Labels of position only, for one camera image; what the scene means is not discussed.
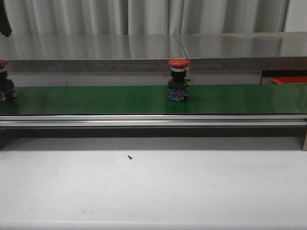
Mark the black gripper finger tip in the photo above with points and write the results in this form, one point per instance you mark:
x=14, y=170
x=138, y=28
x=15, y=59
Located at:
x=5, y=28

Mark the red push button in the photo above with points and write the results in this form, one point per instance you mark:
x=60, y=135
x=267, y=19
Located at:
x=7, y=88
x=178, y=85

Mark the white pleated curtain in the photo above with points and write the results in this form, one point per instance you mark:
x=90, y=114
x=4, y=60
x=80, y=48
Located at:
x=139, y=17

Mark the grey stone counter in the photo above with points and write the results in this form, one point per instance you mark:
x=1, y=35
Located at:
x=78, y=60

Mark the green conveyor belt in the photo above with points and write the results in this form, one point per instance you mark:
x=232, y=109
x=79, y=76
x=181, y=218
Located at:
x=202, y=99

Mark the red plastic tray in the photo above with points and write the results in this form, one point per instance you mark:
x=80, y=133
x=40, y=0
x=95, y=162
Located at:
x=290, y=80

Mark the grey conveyor support leg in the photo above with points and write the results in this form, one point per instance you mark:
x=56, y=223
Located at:
x=304, y=142

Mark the aluminium conveyor frame rail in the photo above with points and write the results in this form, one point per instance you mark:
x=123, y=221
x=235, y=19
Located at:
x=152, y=120

